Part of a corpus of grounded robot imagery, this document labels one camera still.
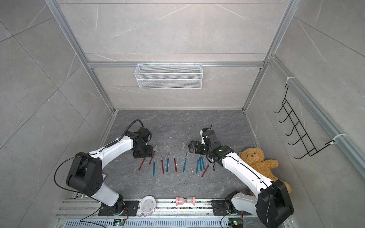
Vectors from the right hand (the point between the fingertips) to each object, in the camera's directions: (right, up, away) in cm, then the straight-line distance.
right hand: (196, 146), depth 83 cm
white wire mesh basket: (-19, +48, +18) cm, 54 cm away
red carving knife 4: (-35, -13, +8) cm, 38 cm away
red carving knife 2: (-13, -12, +7) cm, 20 cm away
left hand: (-29, -6, +6) cm, 30 cm away
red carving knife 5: (-27, -4, +12) cm, 30 cm away
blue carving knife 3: (-7, -12, +8) cm, 16 cm away
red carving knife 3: (-22, -13, +6) cm, 26 cm away
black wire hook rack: (+49, +6, -18) cm, 52 cm away
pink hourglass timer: (-9, -27, -10) cm, 30 cm away
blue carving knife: (+5, -12, +8) cm, 15 cm away
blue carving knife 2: (+1, -14, +6) cm, 15 cm away
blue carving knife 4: (-18, -12, +8) cm, 23 cm away
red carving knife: (+6, -16, +4) cm, 18 cm away
